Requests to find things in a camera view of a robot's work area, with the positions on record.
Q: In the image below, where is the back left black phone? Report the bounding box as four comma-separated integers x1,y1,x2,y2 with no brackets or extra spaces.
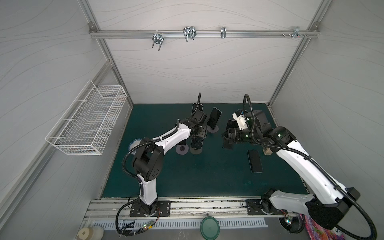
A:
191,103,204,115

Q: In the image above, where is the small jar black lid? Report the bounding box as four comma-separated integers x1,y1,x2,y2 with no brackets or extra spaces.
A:
263,148,274,156

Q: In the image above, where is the green table mat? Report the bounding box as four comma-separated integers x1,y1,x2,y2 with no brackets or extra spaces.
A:
102,103,307,198

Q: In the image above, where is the white wire basket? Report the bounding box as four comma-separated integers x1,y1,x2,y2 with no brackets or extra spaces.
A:
45,80,127,156

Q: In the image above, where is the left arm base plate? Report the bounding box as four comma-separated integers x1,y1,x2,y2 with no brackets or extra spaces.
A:
130,200,171,218

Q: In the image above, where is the black stand right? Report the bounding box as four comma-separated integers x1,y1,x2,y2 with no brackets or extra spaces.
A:
223,140,234,150

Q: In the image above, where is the metal hook clamp right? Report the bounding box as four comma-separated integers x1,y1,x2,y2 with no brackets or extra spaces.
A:
282,28,309,39

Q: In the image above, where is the metal ring clamp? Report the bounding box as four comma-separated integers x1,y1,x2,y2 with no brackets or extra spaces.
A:
221,27,227,39

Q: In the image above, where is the cracked phone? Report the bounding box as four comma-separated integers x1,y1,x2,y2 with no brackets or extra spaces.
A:
191,135,204,150

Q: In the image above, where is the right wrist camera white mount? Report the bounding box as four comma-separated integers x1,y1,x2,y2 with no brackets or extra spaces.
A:
233,110,249,131

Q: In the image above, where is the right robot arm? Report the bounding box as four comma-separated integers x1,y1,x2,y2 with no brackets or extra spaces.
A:
222,95,378,240

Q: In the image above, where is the blue white ceramic dish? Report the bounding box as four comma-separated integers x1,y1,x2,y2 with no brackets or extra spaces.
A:
129,139,142,150

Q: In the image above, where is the metal hook clamp left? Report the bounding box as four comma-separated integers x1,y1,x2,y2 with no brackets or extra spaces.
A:
152,33,164,51

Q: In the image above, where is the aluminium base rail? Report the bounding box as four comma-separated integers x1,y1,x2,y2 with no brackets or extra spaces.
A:
81,196,295,231

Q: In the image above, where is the pink candy bag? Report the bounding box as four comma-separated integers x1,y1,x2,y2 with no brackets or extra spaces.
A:
304,215,345,240

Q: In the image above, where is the green round lid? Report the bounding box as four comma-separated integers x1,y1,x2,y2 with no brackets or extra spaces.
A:
200,216,221,240

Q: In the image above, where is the back middle black phone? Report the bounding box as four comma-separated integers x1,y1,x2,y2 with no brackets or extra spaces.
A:
207,107,222,128

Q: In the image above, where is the green-edged phone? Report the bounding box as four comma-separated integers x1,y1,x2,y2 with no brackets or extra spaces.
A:
248,150,263,173

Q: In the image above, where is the aluminium crossbar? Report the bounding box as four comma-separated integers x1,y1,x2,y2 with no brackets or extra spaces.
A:
90,28,321,39

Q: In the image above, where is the metal hook clamp middle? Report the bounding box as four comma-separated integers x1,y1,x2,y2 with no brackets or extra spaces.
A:
183,27,197,42

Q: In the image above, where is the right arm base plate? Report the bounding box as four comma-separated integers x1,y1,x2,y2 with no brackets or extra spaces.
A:
243,199,287,216

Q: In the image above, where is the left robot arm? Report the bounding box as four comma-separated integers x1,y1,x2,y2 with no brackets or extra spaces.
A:
115,107,207,237

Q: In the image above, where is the black phone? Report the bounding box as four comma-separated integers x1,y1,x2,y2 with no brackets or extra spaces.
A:
191,103,204,115
207,107,222,128

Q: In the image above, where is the metal hook clamp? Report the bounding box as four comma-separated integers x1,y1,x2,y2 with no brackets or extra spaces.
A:
282,28,309,39
183,27,197,42
152,33,164,51

